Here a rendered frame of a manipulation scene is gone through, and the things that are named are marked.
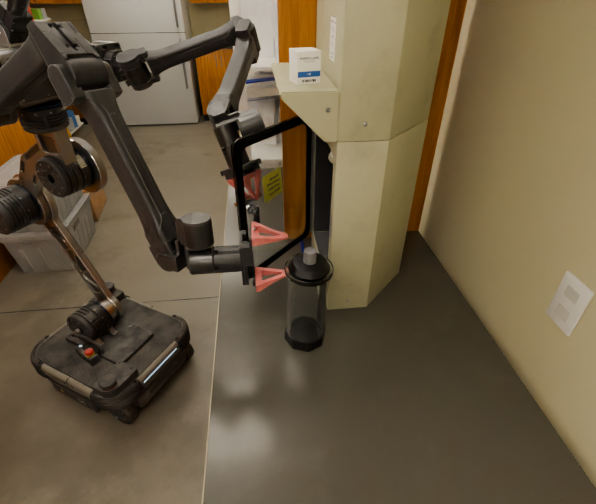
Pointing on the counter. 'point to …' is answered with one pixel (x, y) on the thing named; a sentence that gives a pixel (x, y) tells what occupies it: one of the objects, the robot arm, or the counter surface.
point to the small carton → (304, 65)
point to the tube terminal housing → (376, 133)
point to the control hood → (311, 101)
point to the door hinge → (312, 180)
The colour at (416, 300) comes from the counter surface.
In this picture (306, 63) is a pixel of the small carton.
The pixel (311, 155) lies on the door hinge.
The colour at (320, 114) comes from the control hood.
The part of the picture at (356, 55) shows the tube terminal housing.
